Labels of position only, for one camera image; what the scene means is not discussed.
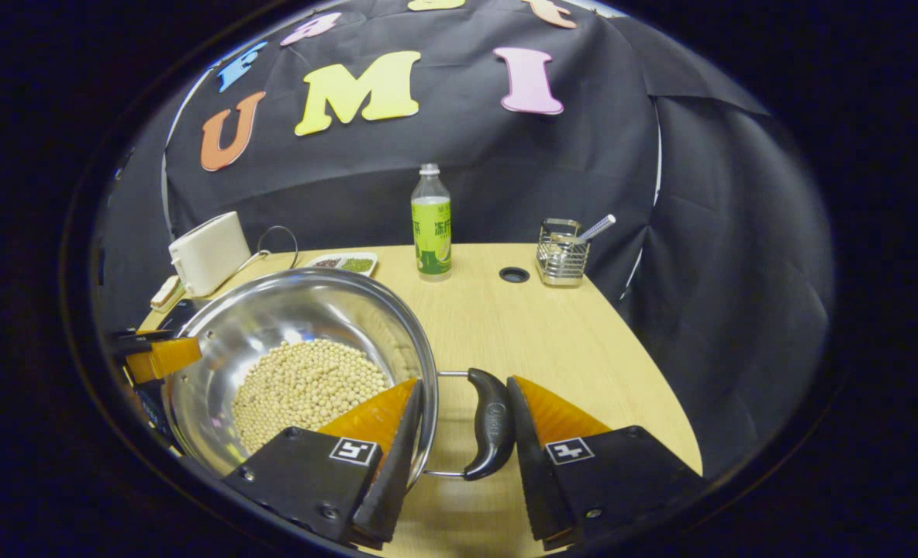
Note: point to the green label drink bottle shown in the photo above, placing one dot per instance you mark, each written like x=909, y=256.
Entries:
x=431, y=232

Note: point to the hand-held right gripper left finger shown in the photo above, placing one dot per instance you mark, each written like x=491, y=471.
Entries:
x=397, y=473

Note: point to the black backdrop cloth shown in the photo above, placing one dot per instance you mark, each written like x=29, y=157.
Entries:
x=505, y=170

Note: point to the white toaster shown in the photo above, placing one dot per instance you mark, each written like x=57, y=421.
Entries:
x=211, y=256

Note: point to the white divided bean dish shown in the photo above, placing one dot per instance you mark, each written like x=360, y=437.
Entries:
x=354, y=264

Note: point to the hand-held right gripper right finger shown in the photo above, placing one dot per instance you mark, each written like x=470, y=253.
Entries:
x=533, y=473

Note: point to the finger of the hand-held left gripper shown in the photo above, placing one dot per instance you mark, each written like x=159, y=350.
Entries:
x=164, y=358

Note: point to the white bread slice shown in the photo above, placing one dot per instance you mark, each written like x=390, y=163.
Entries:
x=166, y=294

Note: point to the steel pot with soybeans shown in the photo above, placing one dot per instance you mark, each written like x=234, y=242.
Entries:
x=273, y=325

